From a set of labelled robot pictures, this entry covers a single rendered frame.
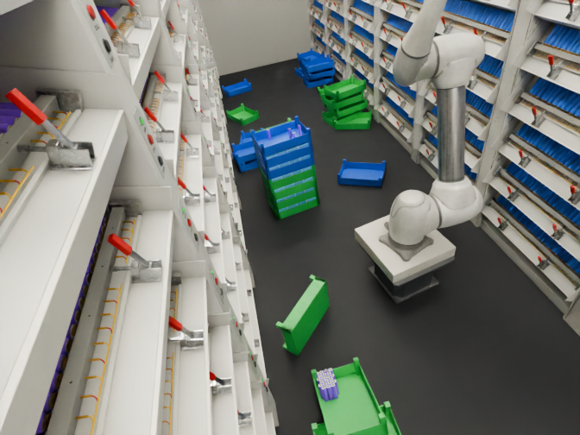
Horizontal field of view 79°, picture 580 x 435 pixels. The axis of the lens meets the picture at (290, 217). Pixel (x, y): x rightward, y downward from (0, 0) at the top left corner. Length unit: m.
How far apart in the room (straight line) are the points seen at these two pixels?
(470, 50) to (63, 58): 1.26
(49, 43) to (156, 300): 0.36
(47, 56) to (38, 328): 0.39
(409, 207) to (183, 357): 1.09
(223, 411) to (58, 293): 0.58
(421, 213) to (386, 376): 0.69
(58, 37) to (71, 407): 0.43
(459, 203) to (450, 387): 0.73
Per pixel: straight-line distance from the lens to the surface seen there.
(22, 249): 0.36
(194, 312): 0.74
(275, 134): 2.19
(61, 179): 0.43
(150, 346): 0.49
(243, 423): 1.03
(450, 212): 1.61
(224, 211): 1.56
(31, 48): 0.59
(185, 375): 0.67
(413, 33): 1.32
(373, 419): 1.48
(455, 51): 1.46
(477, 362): 1.73
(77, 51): 0.58
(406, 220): 1.53
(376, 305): 1.80
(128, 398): 0.46
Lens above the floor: 1.49
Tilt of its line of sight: 41 degrees down
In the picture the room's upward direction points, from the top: 12 degrees counter-clockwise
